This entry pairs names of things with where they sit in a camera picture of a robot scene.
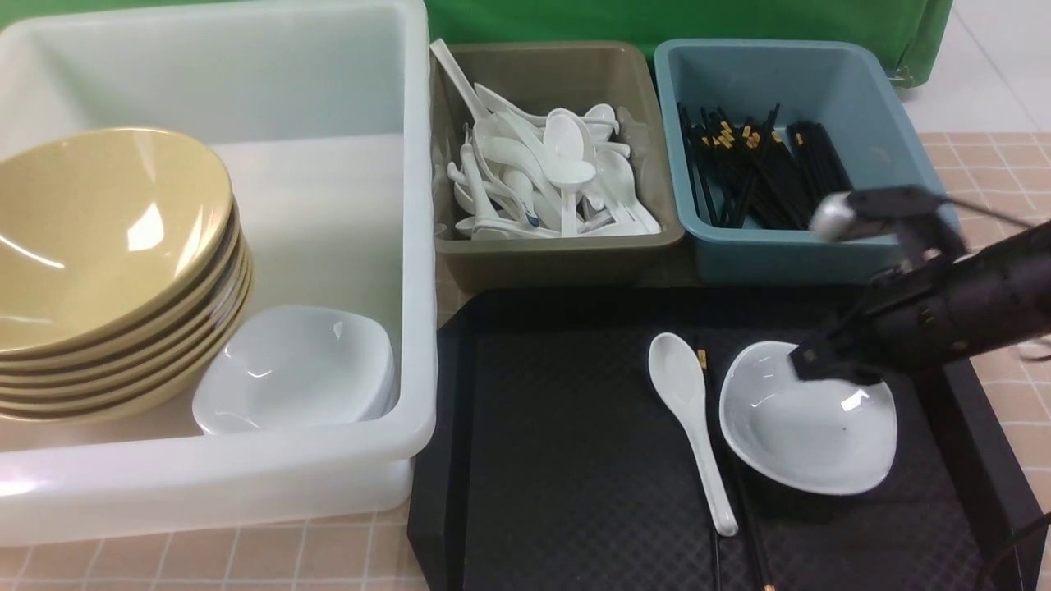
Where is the white ceramic soup spoon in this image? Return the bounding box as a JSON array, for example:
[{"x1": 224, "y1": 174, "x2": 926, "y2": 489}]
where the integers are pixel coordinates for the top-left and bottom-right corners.
[{"x1": 647, "y1": 332, "x2": 739, "y2": 538}]

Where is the black plastic serving tray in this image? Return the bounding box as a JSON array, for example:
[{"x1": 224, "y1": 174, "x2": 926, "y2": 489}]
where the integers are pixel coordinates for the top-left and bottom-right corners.
[{"x1": 406, "y1": 286, "x2": 1043, "y2": 590}]

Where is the white dish in tub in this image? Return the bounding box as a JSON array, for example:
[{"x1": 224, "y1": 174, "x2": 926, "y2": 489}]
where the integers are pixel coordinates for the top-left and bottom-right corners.
[{"x1": 191, "y1": 305, "x2": 395, "y2": 435}]

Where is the large white plastic tub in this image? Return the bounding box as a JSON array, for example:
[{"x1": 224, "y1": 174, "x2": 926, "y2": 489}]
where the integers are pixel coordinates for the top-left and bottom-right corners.
[{"x1": 2, "y1": 1, "x2": 437, "y2": 547}]

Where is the teal plastic bin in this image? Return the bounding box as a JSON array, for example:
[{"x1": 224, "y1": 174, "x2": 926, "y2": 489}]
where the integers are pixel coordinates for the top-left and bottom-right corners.
[{"x1": 654, "y1": 39, "x2": 942, "y2": 286}]

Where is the green cloth backdrop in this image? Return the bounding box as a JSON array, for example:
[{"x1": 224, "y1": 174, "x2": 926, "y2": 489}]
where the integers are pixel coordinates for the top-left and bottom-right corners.
[{"x1": 0, "y1": 0, "x2": 956, "y2": 88}]

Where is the white square dish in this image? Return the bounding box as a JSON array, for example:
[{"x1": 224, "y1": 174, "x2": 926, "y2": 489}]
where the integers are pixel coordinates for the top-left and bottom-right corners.
[{"x1": 719, "y1": 341, "x2": 898, "y2": 495}]

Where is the tan checkered tablecloth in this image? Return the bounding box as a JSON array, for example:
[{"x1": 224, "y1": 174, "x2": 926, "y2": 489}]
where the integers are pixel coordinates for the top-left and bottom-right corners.
[{"x1": 1, "y1": 133, "x2": 1049, "y2": 590}]

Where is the olive plastic bin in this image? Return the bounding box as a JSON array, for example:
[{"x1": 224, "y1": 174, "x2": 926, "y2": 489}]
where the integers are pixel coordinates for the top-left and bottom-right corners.
[{"x1": 431, "y1": 41, "x2": 686, "y2": 292}]

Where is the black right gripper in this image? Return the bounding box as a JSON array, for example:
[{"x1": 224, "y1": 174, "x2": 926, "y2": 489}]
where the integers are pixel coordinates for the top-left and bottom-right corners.
[{"x1": 788, "y1": 187, "x2": 1050, "y2": 386}]

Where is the black chopstick gold band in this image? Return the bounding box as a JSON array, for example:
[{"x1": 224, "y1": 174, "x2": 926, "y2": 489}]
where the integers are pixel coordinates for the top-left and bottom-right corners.
[{"x1": 695, "y1": 349, "x2": 777, "y2": 590}]

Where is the stack of tan bowls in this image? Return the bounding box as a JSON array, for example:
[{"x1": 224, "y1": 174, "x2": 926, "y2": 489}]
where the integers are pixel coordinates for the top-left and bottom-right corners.
[{"x1": 0, "y1": 201, "x2": 254, "y2": 425}]

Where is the pile of white spoons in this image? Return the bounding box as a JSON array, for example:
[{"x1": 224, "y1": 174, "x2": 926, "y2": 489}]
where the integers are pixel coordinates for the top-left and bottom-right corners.
[{"x1": 430, "y1": 39, "x2": 661, "y2": 241}]

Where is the tan noodle bowl top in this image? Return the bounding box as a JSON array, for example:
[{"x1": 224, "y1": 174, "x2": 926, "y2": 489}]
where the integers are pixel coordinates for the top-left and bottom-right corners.
[{"x1": 1, "y1": 128, "x2": 234, "y2": 356}]

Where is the pile of black chopsticks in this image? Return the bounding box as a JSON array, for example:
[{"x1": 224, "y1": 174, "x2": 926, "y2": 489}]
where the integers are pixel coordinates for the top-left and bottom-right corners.
[{"x1": 678, "y1": 104, "x2": 856, "y2": 231}]

